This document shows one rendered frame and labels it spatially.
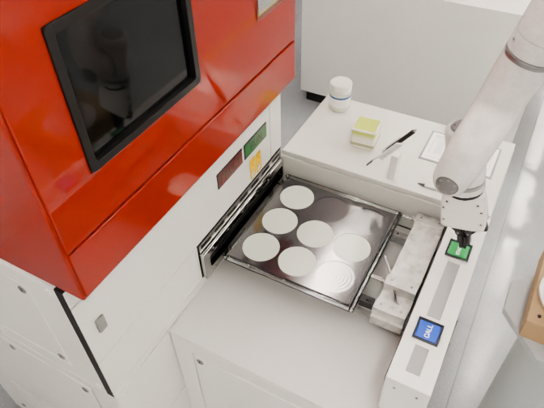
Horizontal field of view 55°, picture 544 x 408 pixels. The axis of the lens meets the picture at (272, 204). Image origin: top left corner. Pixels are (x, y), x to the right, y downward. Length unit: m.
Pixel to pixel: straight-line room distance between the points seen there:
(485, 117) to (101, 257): 0.74
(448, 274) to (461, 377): 1.03
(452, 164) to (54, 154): 0.71
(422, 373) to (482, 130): 0.50
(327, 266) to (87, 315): 0.61
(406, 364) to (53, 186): 0.77
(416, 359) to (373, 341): 0.19
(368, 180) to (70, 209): 0.93
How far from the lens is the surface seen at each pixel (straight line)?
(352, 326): 1.37
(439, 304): 1.28
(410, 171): 1.57
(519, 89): 1.05
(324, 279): 1.35
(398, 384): 1.17
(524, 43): 1.01
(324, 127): 1.71
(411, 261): 1.45
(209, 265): 1.41
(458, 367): 2.34
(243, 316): 1.38
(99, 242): 0.93
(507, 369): 1.72
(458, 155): 1.07
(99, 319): 1.11
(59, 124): 0.79
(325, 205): 1.53
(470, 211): 1.26
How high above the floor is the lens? 1.97
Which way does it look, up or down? 44 degrees down
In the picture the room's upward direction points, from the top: 2 degrees counter-clockwise
